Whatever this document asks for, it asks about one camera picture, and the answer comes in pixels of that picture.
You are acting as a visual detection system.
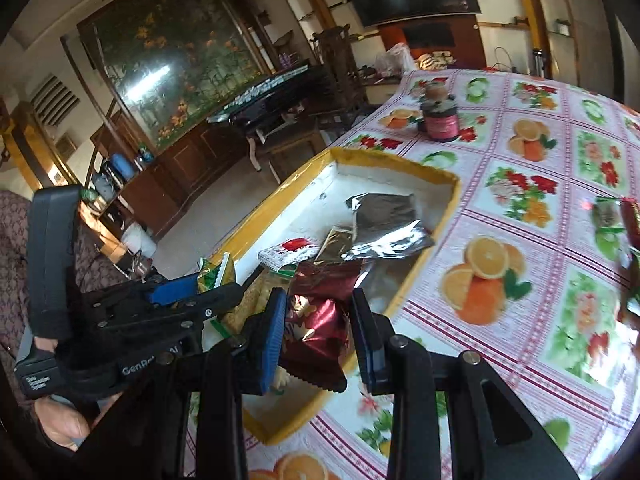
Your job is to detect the dark red foil snack bag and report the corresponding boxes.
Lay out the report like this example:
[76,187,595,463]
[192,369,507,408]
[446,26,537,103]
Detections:
[280,260,362,393]

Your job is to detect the small red snack packet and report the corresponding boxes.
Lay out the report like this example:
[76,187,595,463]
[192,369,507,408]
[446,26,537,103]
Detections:
[258,237,320,271]

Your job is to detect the green pea snack bag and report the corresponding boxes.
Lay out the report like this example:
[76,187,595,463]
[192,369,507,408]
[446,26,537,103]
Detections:
[591,196,639,269]
[196,252,236,294]

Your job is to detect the yellow green cracker pack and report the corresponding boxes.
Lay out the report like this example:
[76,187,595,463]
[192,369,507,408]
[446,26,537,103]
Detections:
[221,271,290,334]

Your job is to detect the silver foil snack pack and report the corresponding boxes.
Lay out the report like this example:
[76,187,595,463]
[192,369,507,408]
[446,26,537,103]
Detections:
[314,226,352,266]

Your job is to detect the person's left hand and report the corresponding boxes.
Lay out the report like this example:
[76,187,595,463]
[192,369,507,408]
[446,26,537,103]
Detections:
[34,393,122,452]

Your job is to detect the yellow cardboard tray box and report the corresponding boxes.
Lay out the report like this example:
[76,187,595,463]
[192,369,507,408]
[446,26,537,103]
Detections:
[207,146,462,447]

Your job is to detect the floral fruit tablecloth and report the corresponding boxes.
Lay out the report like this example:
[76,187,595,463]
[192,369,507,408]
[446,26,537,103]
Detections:
[184,68,640,480]

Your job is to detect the wooden stool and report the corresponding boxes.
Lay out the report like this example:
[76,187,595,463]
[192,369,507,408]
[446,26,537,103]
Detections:
[246,122,326,184]

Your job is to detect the dark jar with pink label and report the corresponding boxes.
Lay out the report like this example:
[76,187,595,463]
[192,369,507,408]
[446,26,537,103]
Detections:
[421,81,460,142]

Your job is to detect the black piano table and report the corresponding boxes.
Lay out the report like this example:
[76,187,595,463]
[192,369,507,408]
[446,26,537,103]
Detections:
[206,63,326,134]

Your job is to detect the white plastic bag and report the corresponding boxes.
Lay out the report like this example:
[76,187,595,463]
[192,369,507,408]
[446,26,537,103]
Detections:
[374,42,416,77]

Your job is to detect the dark wooden chair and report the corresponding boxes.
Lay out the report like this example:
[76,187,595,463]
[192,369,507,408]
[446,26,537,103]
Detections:
[312,25,369,114]

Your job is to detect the floral wall painting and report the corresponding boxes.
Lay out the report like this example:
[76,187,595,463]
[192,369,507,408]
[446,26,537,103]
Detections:
[77,0,264,150]

